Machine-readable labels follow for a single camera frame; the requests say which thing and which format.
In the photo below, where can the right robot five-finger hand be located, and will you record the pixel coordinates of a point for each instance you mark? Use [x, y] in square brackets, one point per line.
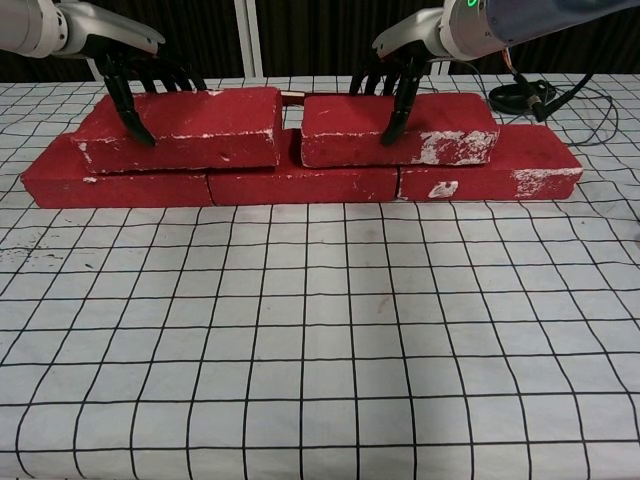
[415, 35]

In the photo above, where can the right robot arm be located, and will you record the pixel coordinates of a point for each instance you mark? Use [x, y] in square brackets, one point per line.
[525, 22]

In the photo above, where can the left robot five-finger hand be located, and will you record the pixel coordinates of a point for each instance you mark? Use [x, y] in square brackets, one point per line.
[105, 27]

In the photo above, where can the black room divider panel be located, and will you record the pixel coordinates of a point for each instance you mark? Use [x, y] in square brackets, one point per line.
[200, 35]
[320, 35]
[590, 55]

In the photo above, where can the red painted brick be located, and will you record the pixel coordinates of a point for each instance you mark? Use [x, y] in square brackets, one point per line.
[350, 120]
[530, 155]
[300, 185]
[200, 120]
[125, 190]

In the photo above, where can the checkered white tablecloth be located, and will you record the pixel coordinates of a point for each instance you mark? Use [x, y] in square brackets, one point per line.
[320, 325]

